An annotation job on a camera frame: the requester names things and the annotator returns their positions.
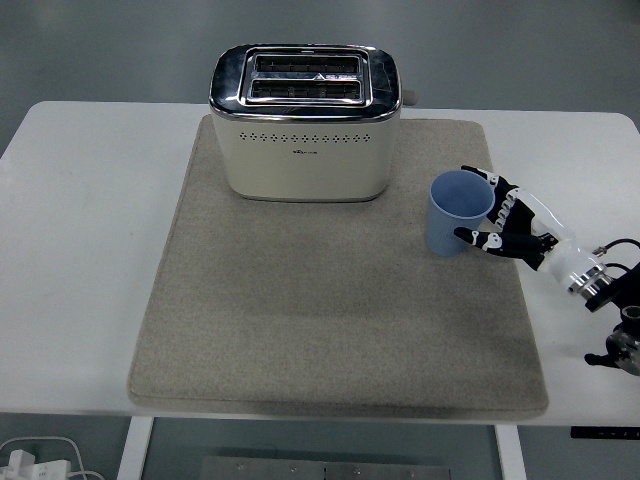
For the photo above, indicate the white table leg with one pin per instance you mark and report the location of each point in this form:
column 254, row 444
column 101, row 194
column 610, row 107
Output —
column 134, row 450
column 511, row 455

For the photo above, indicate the beige fabric table mat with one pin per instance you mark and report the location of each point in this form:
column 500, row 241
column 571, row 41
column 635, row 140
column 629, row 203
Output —
column 300, row 325

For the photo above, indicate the light blue ribbed cup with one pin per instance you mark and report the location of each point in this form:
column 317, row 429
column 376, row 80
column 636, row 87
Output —
column 442, row 230

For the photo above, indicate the black table control panel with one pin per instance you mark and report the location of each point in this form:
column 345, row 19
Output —
column 605, row 433

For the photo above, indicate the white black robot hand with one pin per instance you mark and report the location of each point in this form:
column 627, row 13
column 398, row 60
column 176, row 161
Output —
column 555, row 240

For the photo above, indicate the cream chrome two-slot toaster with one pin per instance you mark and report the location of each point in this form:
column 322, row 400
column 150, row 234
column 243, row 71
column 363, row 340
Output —
column 305, row 160

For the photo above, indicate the white power strip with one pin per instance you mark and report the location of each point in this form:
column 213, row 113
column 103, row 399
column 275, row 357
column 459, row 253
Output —
column 42, row 469

